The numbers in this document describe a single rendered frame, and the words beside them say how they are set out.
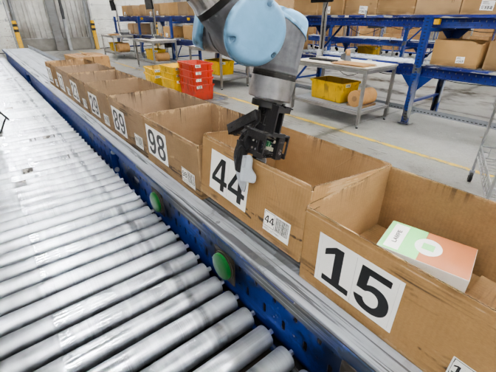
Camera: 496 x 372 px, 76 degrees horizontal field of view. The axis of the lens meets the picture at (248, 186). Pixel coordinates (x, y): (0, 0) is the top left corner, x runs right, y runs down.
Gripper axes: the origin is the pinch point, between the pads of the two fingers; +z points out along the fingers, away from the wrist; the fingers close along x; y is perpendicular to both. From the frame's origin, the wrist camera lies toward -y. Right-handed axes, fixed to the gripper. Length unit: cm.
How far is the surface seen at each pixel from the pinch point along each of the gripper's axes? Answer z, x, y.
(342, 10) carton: -155, 424, -319
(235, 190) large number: 2.4, 0.0, -2.7
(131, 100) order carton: -3, 9, -97
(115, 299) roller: 34.2, -23.3, -12.5
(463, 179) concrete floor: 26, 301, -31
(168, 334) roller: 31.6, -18.1, 5.8
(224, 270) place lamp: 20.5, -3.8, 3.5
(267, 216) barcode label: 3.8, 0.2, 9.2
